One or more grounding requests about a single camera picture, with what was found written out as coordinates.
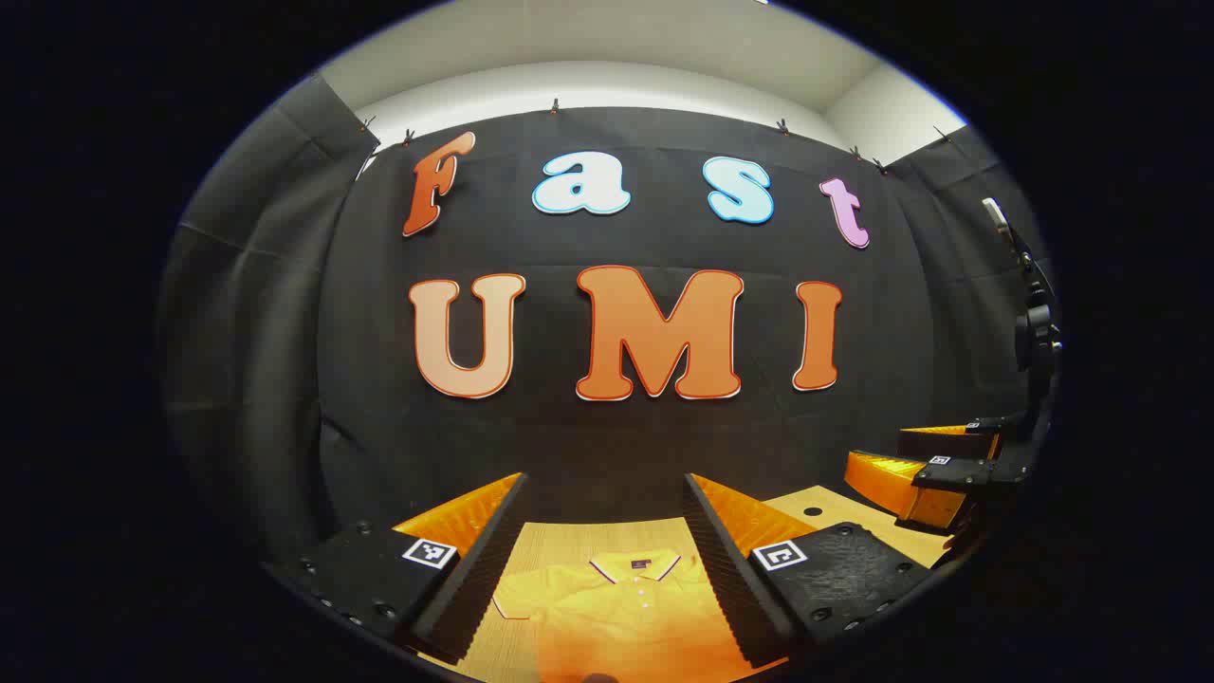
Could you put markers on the row of small backdrop clips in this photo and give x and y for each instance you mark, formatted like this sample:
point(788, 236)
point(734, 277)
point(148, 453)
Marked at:
point(555, 105)

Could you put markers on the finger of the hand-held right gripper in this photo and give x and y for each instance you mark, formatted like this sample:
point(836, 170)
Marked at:
point(948, 444)
point(887, 479)

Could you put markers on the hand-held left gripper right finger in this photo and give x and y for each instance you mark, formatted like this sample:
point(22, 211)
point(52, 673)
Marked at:
point(730, 588)

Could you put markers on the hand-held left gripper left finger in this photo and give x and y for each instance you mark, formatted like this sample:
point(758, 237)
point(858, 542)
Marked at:
point(479, 588)

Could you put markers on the yellow T-shirt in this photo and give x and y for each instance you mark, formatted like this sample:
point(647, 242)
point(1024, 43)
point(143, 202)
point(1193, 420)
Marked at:
point(616, 617)

